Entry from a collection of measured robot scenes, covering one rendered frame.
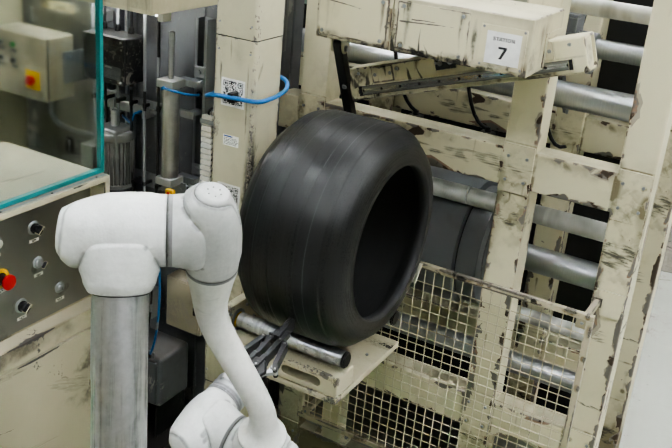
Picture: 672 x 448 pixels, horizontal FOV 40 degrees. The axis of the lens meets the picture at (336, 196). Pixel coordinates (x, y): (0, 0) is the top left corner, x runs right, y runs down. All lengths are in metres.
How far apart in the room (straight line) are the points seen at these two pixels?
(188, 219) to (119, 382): 0.31
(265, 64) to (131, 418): 1.06
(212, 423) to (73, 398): 0.74
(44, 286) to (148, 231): 0.94
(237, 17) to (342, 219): 0.59
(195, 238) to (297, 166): 0.63
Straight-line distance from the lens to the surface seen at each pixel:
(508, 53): 2.31
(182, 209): 1.63
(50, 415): 2.65
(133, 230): 1.61
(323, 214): 2.12
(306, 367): 2.43
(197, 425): 2.03
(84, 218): 1.63
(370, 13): 2.45
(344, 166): 2.16
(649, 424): 4.12
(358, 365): 2.57
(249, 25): 2.34
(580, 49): 2.40
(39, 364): 2.53
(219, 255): 1.65
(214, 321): 1.80
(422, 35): 2.39
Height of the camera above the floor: 2.15
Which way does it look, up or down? 21 degrees down
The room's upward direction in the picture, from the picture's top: 5 degrees clockwise
